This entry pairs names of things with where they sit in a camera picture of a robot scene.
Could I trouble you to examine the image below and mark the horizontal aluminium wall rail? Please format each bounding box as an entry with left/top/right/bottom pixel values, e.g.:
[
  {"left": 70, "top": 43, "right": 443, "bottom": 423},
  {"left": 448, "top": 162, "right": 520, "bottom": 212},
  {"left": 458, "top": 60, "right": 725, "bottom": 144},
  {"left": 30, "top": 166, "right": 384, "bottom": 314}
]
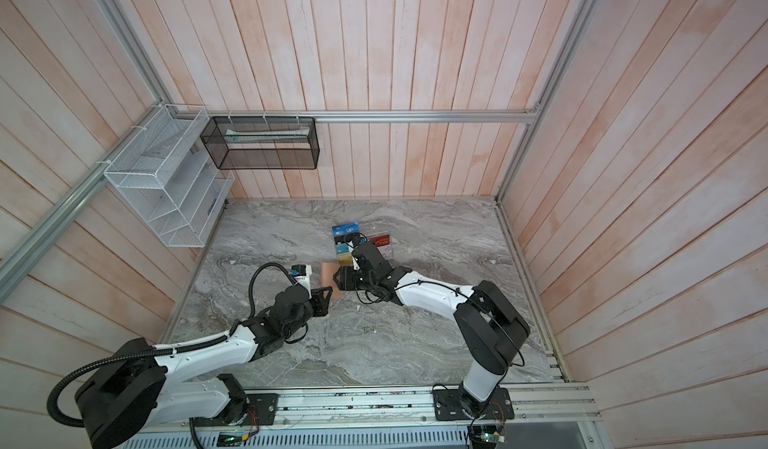
[{"left": 206, "top": 109, "right": 539, "bottom": 124}]

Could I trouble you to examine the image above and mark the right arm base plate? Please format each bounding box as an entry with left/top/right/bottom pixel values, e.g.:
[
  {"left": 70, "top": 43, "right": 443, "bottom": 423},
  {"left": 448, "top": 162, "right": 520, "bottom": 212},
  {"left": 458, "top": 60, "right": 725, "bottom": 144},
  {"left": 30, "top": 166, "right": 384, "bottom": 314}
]
[{"left": 431, "top": 386, "right": 515, "bottom": 422}]

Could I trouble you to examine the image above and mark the black mesh basket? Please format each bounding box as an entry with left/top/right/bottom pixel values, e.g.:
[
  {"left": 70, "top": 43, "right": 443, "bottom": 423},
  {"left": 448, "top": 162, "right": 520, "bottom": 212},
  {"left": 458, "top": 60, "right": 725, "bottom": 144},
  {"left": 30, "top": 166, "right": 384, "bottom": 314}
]
[{"left": 201, "top": 115, "right": 320, "bottom": 170}]

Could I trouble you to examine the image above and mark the black card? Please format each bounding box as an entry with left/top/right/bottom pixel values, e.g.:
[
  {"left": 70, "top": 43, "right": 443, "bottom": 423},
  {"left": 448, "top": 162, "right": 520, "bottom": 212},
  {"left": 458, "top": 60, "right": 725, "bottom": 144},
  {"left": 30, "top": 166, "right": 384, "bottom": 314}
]
[{"left": 334, "top": 232, "right": 358, "bottom": 245}]

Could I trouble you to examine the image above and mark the aluminium front rail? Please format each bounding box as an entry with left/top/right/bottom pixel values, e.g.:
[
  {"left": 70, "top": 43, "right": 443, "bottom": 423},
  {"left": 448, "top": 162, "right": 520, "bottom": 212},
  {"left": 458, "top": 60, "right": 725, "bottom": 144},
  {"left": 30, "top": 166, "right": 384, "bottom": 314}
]
[{"left": 119, "top": 381, "right": 601, "bottom": 435}]

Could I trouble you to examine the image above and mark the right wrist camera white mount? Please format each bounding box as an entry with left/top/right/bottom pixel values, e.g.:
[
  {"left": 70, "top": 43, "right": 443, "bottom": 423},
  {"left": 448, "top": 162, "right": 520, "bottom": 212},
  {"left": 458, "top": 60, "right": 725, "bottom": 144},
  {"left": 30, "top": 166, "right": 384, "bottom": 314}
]
[{"left": 346, "top": 232, "right": 368, "bottom": 251}]

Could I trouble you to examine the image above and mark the left aluminium wall rail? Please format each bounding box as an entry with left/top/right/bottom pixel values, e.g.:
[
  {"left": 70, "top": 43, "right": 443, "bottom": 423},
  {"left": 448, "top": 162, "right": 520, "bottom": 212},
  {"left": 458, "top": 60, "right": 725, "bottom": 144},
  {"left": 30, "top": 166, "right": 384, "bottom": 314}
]
[{"left": 1, "top": 102, "right": 165, "bottom": 302}]

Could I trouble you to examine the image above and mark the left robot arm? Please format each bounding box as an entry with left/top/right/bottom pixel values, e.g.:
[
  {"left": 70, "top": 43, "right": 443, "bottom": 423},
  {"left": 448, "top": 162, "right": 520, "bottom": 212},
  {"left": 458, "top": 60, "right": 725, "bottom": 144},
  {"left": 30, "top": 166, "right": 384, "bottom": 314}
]
[{"left": 75, "top": 284, "right": 332, "bottom": 448}]

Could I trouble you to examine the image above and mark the red card on stand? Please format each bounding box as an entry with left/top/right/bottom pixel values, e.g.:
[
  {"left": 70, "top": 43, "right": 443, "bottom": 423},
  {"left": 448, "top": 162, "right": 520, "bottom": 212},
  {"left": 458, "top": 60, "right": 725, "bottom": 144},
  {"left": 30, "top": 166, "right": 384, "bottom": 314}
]
[{"left": 369, "top": 234, "right": 391, "bottom": 247}]

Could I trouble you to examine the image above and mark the black corrugated cable hose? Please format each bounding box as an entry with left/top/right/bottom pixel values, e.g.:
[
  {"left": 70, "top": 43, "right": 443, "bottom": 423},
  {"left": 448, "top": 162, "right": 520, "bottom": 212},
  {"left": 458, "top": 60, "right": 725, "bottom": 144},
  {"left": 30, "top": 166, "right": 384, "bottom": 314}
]
[{"left": 46, "top": 332, "right": 232, "bottom": 429}]

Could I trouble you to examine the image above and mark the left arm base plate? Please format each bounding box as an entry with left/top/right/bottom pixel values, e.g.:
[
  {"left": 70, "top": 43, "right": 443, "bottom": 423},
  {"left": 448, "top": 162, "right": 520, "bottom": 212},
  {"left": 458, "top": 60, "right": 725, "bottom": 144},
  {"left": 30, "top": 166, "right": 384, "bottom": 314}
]
[{"left": 195, "top": 393, "right": 279, "bottom": 429}]

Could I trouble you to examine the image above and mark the yellow VIP card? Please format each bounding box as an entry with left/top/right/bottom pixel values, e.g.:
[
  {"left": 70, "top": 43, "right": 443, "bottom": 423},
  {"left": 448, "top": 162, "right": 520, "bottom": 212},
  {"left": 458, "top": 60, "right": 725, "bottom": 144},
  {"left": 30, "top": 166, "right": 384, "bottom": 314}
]
[{"left": 337, "top": 252, "right": 354, "bottom": 266}]

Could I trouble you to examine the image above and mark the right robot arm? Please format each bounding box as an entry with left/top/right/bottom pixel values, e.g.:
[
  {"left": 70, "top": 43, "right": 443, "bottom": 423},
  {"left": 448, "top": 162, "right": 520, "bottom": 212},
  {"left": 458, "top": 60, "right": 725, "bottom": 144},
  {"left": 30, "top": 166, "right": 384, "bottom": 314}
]
[{"left": 334, "top": 232, "right": 531, "bottom": 417}]

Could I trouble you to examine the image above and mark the white wire mesh shelf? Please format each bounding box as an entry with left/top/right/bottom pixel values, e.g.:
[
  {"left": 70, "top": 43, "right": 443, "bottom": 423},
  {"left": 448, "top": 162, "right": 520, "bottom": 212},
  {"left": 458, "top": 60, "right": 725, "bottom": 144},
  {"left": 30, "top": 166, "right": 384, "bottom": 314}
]
[{"left": 104, "top": 104, "right": 235, "bottom": 248}]

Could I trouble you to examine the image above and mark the white pink card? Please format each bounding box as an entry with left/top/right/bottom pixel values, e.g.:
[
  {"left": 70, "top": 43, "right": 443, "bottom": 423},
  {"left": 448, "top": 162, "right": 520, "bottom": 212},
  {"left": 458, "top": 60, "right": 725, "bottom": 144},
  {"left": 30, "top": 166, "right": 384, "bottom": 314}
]
[{"left": 380, "top": 245, "right": 394, "bottom": 260}]

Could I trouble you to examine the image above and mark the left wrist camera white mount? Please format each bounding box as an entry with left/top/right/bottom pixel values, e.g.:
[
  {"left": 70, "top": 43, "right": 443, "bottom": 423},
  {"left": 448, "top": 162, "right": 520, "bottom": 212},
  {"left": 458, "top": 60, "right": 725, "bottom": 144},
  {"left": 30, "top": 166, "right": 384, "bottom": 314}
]
[{"left": 290, "top": 264, "right": 312, "bottom": 296}]

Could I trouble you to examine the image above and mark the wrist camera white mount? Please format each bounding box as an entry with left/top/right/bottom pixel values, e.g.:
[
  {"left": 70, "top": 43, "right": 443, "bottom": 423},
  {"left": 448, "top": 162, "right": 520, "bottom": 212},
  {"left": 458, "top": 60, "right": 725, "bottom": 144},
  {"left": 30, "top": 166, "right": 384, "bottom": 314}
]
[
  {"left": 346, "top": 232, "right": 368, "bottom": 251},
  {"left": 290, "top": 264, "right": 312, "bottom": 296}
]

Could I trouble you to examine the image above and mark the blue card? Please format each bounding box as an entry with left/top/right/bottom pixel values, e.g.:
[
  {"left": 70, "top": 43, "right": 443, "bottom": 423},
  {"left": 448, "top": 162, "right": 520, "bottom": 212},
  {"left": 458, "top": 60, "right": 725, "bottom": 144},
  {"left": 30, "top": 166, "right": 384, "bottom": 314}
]
[{"left": 332, "top": 222, "right": 360, "bottom": 238}]

